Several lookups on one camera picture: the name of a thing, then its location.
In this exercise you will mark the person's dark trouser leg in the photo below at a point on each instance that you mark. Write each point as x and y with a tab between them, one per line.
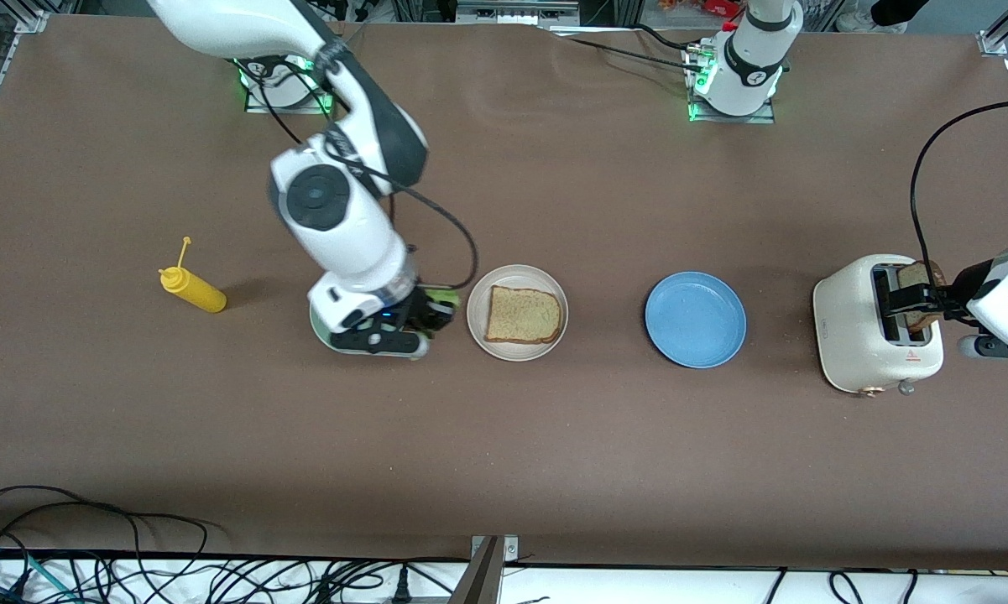
898	8

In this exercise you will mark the brown bread slice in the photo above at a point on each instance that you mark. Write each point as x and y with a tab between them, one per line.
520	315
919	273

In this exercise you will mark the beige plate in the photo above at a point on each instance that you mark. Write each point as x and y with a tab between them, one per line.
478	323

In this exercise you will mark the black power plug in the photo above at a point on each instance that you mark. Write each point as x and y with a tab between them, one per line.
402	587

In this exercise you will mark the red orange packet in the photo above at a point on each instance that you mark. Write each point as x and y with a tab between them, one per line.
713	7

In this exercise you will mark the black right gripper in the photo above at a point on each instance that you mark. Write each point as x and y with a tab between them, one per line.
420	308

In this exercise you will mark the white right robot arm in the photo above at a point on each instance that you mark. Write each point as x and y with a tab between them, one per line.
344	226

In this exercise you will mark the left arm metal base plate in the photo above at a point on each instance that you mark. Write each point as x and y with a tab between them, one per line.
730	119

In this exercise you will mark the green lettuce leaf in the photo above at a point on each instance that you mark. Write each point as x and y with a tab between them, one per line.
449	294

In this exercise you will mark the blue plate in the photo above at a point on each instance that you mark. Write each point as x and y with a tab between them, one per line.
695	319

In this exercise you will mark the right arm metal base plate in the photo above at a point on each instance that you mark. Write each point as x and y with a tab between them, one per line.
289	109

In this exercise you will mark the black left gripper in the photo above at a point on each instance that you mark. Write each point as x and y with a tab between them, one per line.
963	289

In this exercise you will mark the grey metal equipment box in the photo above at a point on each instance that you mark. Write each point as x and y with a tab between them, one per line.
512	13

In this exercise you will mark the pale green plate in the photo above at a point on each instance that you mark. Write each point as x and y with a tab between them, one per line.
321	337

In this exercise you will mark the white toaster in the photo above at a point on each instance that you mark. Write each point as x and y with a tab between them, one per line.
848	335

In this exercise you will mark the yellow mustard squeeze bottle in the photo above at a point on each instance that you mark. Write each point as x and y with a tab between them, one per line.
193	289

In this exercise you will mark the grey metal table bracket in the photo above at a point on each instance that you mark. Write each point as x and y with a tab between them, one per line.
483	579

